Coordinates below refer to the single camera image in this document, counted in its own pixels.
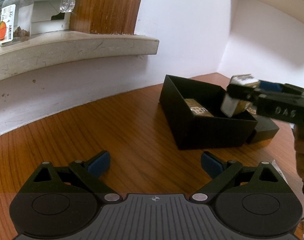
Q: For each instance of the clear plastic jar orange label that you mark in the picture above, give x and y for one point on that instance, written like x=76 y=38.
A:
x=16 y=15

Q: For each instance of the wooden window trim panel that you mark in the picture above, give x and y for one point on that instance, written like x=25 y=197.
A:
x=107 y=5

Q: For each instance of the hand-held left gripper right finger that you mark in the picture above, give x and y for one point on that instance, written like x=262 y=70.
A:
x=211 y=165

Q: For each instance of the wooden desk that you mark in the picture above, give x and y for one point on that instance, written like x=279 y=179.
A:
x=104 y=135

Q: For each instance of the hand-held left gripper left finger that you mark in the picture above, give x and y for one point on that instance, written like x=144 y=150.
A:
x=100 y=163

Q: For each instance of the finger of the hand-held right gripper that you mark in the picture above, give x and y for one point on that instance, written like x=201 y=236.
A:
x=242 y=91
x=269 y=86

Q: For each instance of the stone window sill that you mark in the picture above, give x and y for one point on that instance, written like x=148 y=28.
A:
x=67 y=50

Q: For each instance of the small white and gold box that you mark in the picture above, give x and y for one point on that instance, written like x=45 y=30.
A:
x=229 y=106

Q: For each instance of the black gift box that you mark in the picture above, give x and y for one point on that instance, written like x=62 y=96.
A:
x=209 y=132

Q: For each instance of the black box lid gold emblem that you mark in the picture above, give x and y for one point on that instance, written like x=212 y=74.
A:
x=264 y=130

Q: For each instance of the white paper packet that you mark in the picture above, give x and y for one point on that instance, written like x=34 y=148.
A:
x=279 y=171

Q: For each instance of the person's right hand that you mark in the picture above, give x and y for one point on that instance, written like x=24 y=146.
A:
x=303 y=152

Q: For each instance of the white wall shelf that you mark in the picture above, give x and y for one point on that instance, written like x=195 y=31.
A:
x=279 y=2

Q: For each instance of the gold box with white print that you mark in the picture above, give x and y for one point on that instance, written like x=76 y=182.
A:
x=198 y=107
x=251 y=110

